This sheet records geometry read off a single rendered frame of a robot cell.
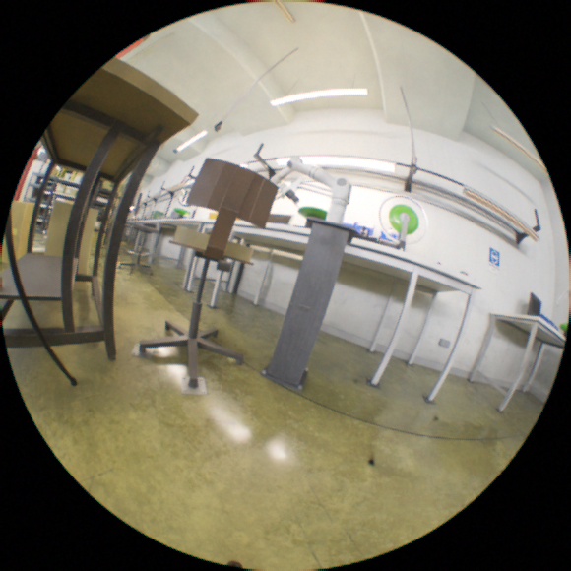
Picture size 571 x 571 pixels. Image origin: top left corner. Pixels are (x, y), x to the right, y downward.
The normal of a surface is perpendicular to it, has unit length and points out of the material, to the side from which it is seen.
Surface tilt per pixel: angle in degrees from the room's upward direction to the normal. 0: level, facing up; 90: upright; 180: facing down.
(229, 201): 93
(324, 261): 90
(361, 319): 90
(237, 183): 93
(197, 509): 0
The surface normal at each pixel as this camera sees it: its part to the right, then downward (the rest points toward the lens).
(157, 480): 0.29, -0.96
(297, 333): -0.27, 0.00
